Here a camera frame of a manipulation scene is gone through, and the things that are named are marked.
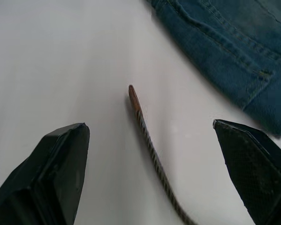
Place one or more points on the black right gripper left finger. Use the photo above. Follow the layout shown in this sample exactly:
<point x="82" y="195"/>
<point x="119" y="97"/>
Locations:
<point x="48" y="178"/>

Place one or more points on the blue denim shorts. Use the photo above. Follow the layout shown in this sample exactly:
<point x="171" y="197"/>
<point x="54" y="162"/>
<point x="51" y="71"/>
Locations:
<point x="234" y="42"/>

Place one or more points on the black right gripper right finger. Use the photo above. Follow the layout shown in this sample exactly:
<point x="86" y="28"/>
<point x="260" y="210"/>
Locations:
<point x="255" y="173"/>

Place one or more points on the braided belt with brown tip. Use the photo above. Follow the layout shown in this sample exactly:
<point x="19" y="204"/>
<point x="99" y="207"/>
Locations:
<point x="146" y="138"/>

